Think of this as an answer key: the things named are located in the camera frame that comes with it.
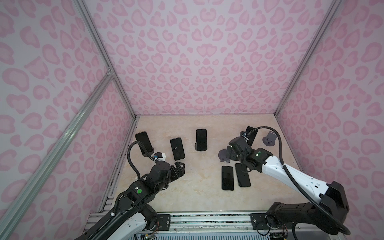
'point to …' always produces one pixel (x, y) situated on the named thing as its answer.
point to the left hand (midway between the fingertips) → (180, 165)
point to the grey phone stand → (270, 139)
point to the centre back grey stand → (195, 146)
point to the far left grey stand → (150, 153)
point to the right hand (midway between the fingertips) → (235, 151)
